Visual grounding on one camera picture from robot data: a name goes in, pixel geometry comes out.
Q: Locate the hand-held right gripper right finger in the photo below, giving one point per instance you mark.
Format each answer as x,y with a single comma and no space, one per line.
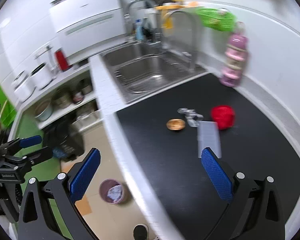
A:
216,177

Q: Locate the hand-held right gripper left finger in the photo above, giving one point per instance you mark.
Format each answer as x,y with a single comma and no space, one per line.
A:
86,175

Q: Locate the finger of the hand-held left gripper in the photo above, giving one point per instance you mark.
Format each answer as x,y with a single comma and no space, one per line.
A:
37,155
30,141

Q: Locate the pink waste bin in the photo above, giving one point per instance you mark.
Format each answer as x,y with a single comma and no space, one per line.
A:
105,195

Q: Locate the grey rectangular plastic lid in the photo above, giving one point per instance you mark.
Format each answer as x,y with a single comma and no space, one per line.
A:
208,137

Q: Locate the brown walnut shell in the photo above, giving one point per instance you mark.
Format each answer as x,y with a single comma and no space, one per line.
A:
176,125

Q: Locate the metal binder clips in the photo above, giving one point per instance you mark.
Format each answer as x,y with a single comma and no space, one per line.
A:
190,116

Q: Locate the metal bowl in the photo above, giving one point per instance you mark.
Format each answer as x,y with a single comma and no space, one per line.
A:
43,111

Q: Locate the black rubber mat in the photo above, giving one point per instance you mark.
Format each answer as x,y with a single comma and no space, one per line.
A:
177,167

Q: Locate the steel cooking pot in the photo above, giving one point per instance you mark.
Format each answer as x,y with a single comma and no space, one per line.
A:
62,100

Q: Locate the white rice cooker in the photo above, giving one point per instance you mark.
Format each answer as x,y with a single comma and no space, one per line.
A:
41,77
23,87

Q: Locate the white storage shelf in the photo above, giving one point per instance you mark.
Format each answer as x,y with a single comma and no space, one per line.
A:
70,80

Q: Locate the small dark pot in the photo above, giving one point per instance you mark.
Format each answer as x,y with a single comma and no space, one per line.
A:
82,90

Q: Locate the person's black shoe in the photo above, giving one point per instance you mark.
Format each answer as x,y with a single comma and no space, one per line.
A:
140,232

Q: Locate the red kettle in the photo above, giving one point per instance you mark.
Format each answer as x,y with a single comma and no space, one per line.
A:
62,61

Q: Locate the stainless steel sink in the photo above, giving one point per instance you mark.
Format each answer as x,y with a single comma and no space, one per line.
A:
145,75

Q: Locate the pink stacked container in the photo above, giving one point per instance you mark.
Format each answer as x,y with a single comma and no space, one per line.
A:
233,60

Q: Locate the white countertop dishwasher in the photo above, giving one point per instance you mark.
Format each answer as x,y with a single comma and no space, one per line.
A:
90,22

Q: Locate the thin gooseneck steel faucet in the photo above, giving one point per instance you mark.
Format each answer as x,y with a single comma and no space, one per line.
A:
193,42

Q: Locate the utensil caddy with brushes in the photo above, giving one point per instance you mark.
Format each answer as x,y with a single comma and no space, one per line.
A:
145,31

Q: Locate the green plastic basket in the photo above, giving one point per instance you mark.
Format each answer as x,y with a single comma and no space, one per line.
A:
215,20

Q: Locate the yellow plastic holder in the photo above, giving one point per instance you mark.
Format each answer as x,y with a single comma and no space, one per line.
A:
168,22

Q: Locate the chrome kitchen faucet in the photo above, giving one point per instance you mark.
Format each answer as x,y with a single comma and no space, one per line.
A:
137,1

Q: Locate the white wall socket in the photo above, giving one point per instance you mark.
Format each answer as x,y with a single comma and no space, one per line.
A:
42,52

